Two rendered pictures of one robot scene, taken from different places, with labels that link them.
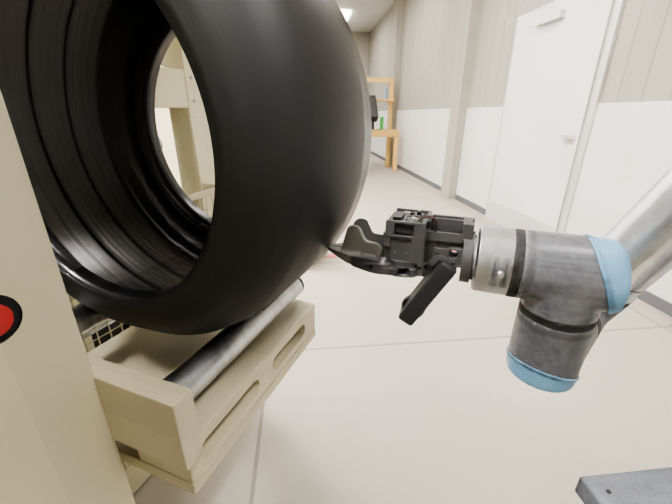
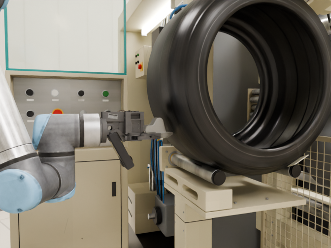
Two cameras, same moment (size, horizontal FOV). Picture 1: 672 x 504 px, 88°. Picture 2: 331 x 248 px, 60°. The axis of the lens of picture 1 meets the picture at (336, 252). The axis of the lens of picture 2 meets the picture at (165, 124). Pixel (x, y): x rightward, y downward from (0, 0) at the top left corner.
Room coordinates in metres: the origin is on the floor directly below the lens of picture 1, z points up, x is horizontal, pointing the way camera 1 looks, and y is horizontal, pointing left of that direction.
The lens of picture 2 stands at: (1.15, -0.57, 1.10)
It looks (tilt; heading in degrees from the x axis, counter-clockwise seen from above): 3 degrees down; 139
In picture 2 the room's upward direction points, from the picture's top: straight up
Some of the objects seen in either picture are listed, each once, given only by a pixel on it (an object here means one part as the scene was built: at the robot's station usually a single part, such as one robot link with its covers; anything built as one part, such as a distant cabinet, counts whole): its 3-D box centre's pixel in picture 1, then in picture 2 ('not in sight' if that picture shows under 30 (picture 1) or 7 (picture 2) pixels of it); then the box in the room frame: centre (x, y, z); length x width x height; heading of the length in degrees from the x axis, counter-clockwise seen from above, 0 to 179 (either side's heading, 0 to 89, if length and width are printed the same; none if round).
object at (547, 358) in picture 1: (549, 338); (54, 175); (0.41, -0.30, 0.93); 0.12 x 0.09 x 0.12; 133
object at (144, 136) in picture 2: not in sight; (145, 136); (0.50, -0.08, 1.02); 0.09 x 0.05 x 0.02; 69
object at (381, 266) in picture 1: (381, 261); not in sight; (0.46, -0.07, 1.02); 0.09 x 0.05 x 0.02; 69
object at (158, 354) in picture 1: (184, 361); (227, 191); (0.52, 0.28, 0.80); 0.37 x 0.36 x 0.02; 69
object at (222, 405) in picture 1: (246, 363); (192, 184); (0.47, 0.15, 0.84); 0.36 x 0.09 x 0.06; 159
